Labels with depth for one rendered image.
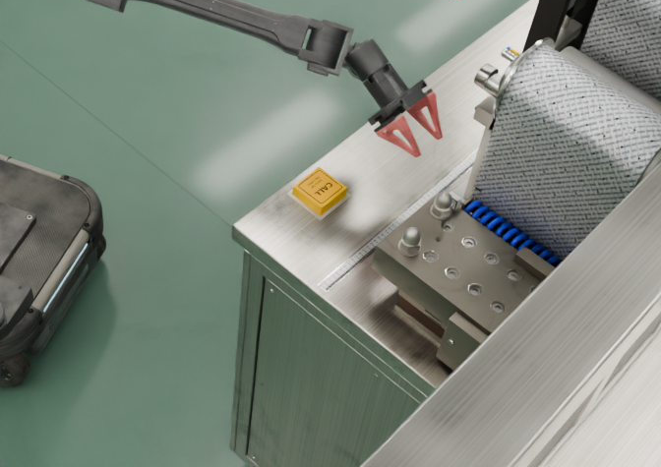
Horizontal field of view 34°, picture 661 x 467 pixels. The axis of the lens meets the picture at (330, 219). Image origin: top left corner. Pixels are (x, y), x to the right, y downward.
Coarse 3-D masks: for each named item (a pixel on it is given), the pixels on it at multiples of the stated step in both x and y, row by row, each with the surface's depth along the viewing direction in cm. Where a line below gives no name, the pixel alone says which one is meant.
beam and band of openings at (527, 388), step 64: (640, 192) 97; (576, 256) 92; (640, 256) 92; (512, 320) 87; (576, 320) 88; (640, 320) 88; (448, 384) 82; (512, 384) 83; (576, 384) 84; (384, 448) 78; (448, 448) 79; (512, 448) 80
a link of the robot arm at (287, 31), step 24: (96, 0) 175; (120, 0) 175; (144, 0) 177; (168, 0) 175; (192, 0) 175; (216, 0) 175; (216, 24) 177; (240, 24) 175; (264, 24) 175; (288, 24) 175; (312, 24) 175; (288, 48) 176; (312, 48) 176; (336, 48) 176
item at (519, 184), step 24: (504, 144) 166; (480, 168) 173; (504, 168) 170; (528, 168) 166; (552, 168) 162; (480, 192) 177; (504, 192) 173; (528, 192) 169; (552, 192) 165; (576, 192) 161; (504, 216) 176; (528, 216) 172; (552, 216) 168; (576, 216) 164; (600, 216) 161; (552, 240) 171; (576, 240) 167
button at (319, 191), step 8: (320, 168) 193; (312, 176) 191; (320, 176) 192; (328, 176) 192; (296, 184) 190; (304, 184) 190; (312, 184) 190; (320, 184) 190; (328, 184) 191; (336, 184) 191; (296, 192) 190; (304, 192) 189; (312, 192) 189; (320, 192) 189; (328, 192) 190; (336, 192) 190; (344, 192) 191; (304, 200) 189; (312, 200) 188; (320, 200) 188; (328, 200) 188; (336, 200) 190; (312, 208) 189; (320, 208) 188; (328, 208) 189
